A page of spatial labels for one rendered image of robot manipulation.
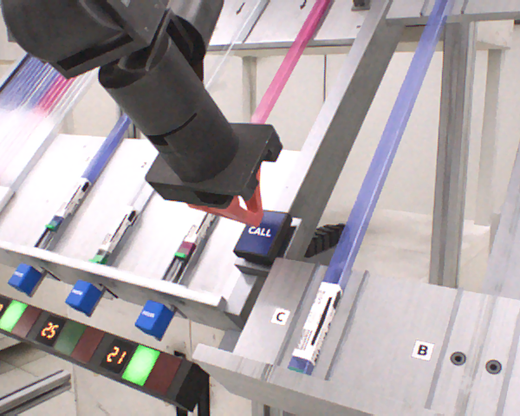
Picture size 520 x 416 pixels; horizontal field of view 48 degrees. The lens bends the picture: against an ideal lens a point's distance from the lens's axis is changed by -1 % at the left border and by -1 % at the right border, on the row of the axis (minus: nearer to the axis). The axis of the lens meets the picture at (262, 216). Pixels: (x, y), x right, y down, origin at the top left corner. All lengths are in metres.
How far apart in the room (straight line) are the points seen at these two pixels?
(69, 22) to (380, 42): 0.46
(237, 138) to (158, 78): 0.10
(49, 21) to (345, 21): 0.48
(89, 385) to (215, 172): 0.94
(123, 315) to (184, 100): 0.81
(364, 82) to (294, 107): 2.08
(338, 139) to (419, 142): 1.88
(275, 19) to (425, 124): 1.72
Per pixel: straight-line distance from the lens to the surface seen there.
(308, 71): 2.76
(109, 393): 1.30
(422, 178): 2.55
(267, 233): 0.54
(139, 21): 0.38
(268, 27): 0.86
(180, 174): 0.46
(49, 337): 0.71
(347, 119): 0.69
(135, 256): 0.68
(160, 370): 0.60
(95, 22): 0.37
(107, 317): 1.22
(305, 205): 0.62
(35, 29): 0.40
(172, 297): 0.60
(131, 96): 0.41
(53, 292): 2.26
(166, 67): 0.40
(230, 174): 0.45
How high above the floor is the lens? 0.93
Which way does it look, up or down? 13 degrees down
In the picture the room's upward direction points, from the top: straight up
